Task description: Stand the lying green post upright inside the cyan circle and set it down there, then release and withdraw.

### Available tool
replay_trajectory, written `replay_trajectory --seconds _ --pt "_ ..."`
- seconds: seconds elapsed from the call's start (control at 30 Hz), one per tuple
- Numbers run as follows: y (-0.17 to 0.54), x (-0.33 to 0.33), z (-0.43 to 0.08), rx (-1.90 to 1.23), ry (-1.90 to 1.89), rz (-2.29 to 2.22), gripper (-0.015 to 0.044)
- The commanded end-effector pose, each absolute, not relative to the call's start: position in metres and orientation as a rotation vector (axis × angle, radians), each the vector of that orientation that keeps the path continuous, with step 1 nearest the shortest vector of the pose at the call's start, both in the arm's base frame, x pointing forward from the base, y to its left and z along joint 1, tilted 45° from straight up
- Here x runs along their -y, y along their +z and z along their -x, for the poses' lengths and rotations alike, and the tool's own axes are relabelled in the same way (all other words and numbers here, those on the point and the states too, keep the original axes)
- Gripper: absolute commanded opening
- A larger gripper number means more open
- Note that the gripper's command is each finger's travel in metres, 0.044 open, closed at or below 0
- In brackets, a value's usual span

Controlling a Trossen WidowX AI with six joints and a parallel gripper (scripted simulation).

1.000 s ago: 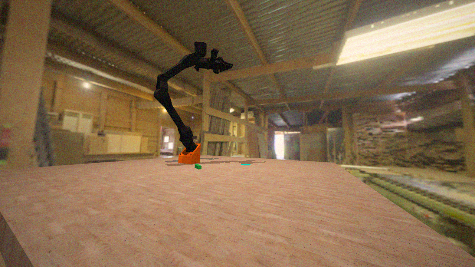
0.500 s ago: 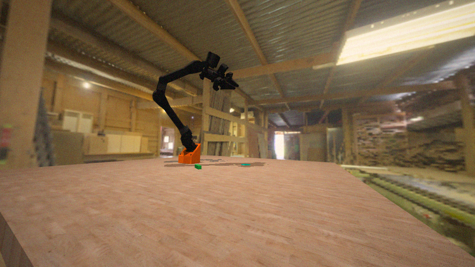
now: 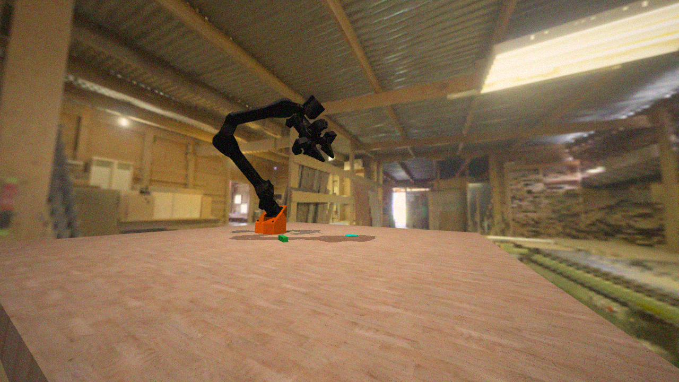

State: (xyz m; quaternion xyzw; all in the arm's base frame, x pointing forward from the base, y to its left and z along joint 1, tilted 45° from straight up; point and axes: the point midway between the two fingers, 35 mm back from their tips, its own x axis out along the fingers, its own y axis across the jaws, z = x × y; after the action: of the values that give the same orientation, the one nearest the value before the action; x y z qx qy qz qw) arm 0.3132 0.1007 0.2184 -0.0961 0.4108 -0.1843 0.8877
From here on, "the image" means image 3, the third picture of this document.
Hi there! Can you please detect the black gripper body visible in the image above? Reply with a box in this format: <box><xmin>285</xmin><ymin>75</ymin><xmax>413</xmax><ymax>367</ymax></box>
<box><xmin>292</xmin><ymin>122</ymin><xmax>337</xmax><ymax>155</ymax></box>

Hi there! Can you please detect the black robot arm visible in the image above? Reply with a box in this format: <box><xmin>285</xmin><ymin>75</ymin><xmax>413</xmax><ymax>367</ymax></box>
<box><xmin>212</xmin><ymin>94</ymin><xmax>328</xmax><ymax>218</ymax></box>

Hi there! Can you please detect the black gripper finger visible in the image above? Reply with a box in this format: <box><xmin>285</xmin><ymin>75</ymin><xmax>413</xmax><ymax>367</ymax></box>
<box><xmin>321</xmin><ymin>137</ymin><xmax>334</xmax><ymax>159</ymax></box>
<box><xmin>303</xmin><ymin>141</ymin><xmax>325</xmax><ymax>162</ymax></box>

